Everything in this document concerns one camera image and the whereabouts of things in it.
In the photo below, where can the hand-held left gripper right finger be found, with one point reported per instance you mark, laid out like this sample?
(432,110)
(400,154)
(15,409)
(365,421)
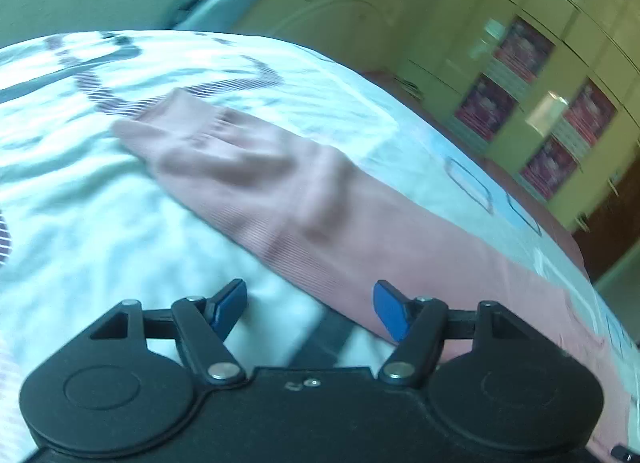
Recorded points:
(391,314)

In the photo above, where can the cream arched headboard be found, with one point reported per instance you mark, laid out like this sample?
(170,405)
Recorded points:
(325,10)

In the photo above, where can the brown wooden door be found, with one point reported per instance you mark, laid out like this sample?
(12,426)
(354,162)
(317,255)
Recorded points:
(611,228)

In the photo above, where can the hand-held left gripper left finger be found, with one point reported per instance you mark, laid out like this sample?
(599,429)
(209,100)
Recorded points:
(228,305)

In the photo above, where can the white printed blanket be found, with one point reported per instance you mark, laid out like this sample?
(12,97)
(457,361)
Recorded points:
(100,203)

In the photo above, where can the purple wall poster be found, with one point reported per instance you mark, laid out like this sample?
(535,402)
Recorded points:
(523,49)
(590,113)
(485,105)
(549,168)

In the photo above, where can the maroon bed sheet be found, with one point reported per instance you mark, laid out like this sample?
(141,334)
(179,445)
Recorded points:
(566,239)

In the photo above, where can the pink ribbed garment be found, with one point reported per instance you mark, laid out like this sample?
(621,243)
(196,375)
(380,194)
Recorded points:
(310,193)

